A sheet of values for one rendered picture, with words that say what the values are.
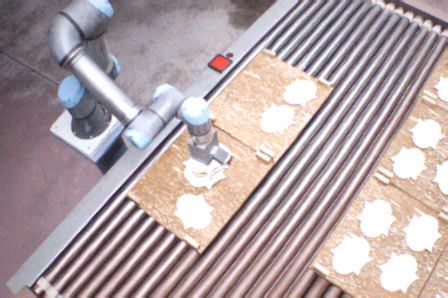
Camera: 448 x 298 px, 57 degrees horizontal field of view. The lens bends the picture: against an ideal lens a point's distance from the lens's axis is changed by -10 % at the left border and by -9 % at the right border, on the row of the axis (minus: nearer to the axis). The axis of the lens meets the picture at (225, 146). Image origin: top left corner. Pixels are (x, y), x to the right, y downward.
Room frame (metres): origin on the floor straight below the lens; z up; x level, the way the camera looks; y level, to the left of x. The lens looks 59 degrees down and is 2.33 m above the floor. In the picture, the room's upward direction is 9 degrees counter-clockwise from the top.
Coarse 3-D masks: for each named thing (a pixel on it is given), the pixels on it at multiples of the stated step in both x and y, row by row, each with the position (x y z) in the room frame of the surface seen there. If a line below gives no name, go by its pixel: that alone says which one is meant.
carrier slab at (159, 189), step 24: (240, 144) 0.85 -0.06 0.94; (168, 168) 0.80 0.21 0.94; (240, 168) 0.75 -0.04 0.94; (264, 168) 0.73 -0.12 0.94; (144, 192) 0.72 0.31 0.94; (168, 192) 0.70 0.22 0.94; (192, 192) 0.69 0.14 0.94; (216, 192) 0.67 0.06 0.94; (240, 192) 0.66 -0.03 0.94; (168, 216) 0.61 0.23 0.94; (216, 216) 0.58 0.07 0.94
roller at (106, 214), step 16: (304, 0) 1.59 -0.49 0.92; (288, 16) 1.49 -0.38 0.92; (272, 32) 1.40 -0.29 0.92; (256, 48) 1.32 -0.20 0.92; (240, 64) 1.24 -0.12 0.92; (224, 80) 1.17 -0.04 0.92; (208, 96) 1.10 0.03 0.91; (112, 208) 0.68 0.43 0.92; (96, 224) 0.63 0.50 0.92; (80, 240) 0.57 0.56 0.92; (64, 256) 0.52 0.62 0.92; (48, 272) 0.47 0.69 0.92
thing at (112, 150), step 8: (120, 128) 1.05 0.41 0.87; (56, 136) 1.08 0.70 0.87; (112, 136) 1.02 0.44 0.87; (120, 136) 1.11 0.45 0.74; (104, 144) 0.99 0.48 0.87; (112, 144) 0.99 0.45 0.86; (120, 144) 1.07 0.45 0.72; (80, 152) 0.97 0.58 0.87; (96, 152) 0.96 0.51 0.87; (104, 152) 0.96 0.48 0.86; (112, 152) 1.03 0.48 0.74; (120, 152) 1.06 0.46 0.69; (96, 160) 0.92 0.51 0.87; (104, 160) 1.02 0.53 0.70; (112, 160) 1.02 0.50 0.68; (104, 168) 1.02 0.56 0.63
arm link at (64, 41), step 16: (48, 32) 1.00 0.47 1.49; (64, 32) 0.98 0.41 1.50; (64, 48) 0.94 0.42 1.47; (80, 48) 0.95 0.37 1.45; (64, 64) 0.91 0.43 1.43; (80, 64) 0.91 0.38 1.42; (96, 64) 0.92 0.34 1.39; (80, 80) 0.89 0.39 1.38; (96, 80) 0.87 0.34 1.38; (112, 80) 0.88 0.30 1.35; (96, 96) 0.85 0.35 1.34; (112, 96) 0.83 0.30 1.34; (128, 96) 0.85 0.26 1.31; (112, 112) 0.81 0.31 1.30; (128, 112) 0.79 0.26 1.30; (144, 112) 0.81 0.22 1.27; (128, 128) 0.77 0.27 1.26; (144, 128) 0.75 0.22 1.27; (160, 128) 0.76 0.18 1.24; (144, 144) 0.72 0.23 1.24
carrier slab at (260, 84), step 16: (256, 64) 1.21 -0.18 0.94; (272, 64) 1.20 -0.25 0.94; (288, 64) 1.19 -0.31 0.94; (240, 80) 1.14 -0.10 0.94; (256, 80) 1.13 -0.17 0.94; (272, 80) 1.11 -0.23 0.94; (288, 80) 1.10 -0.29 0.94; (304, 80) 1.09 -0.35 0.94; (224, 96) 1.07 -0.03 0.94; (240, 96) 1.06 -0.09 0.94; (256, 96) 1.05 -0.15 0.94; (272, 96) 1.04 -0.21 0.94; (320, 96) 1.00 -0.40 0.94; (224, 112) 1.00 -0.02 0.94; (240, 112) 0.99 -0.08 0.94; (256, 112) 0.97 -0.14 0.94; (304, 112) 0.94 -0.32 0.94; (224, 128) 0.93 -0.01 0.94; (240, 128) 0.91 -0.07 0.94; (256, 128) 0.90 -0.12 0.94; (288, 128) 0.88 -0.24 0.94; (256, 144) 0.84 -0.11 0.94; (272, 144) 0.82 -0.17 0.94; (288, 144) 0.81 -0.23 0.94; (272, 160) 0.76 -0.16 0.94
